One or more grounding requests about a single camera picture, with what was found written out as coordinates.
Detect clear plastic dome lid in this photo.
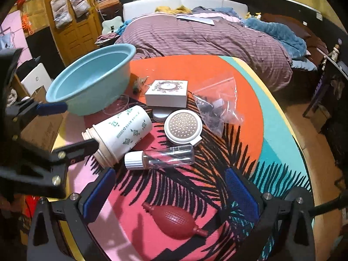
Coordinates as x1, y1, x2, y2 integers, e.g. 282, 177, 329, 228
103, 94, 129, 116

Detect wooden door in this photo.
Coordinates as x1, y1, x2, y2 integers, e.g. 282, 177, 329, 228
44, 0, 101, 66

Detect colourful palm leaf mat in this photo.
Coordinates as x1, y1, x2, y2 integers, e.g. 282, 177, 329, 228
51, 54, 313, 261

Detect cardboard box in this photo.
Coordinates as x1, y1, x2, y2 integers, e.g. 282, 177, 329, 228
21, 87, 64, 151

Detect clear zip bag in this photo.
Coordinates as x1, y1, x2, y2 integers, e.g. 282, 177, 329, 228
192, 77, 244, 137

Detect blue fleece blanket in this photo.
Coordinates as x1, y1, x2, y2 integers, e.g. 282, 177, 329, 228
244, 17, 307, 60

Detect light blue plastic basin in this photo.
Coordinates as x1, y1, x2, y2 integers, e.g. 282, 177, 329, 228
46, 44, 136, 116

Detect small white round tin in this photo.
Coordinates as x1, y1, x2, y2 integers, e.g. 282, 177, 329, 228
152, 107, 176, 123

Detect yellow cloth on bed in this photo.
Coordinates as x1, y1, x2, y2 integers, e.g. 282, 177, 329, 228
155, 5, 192, 15

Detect white folding board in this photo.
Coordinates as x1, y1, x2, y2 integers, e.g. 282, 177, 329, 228
21, 63, 52, 96

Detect left hanging organizer bag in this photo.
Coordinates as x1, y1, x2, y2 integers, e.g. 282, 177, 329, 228
50, 0, 73, 29

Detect paper cups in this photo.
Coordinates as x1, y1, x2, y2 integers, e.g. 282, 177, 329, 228
82, 105, 152, 167

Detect white square gift box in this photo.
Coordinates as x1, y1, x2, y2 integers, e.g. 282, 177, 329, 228
144, 80, 188, 108

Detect white paper on bed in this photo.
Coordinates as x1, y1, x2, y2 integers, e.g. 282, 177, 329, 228
176, 15, 215, 26

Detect red rubber bulb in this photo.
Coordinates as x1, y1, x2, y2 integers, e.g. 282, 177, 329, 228
142, 202, 208, 240

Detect brown sofa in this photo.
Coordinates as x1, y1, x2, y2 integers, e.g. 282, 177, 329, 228
261, 13, 328, 67

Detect white bed headboard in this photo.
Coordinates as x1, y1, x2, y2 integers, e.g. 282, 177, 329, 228
123, 0, 249, 20

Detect white round compact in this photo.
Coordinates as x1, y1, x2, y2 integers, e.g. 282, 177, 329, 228
164, 110, 203, 146

